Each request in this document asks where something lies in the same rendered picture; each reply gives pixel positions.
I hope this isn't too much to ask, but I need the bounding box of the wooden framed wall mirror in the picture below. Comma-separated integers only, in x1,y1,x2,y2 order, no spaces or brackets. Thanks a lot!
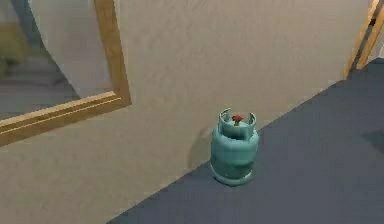
0,0,132,148

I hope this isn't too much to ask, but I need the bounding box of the wooden door frame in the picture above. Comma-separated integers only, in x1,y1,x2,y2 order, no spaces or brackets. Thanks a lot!
343,0,384,80

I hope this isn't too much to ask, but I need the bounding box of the teal gas cylinder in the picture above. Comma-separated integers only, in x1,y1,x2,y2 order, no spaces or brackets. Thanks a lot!
209,107,260,187

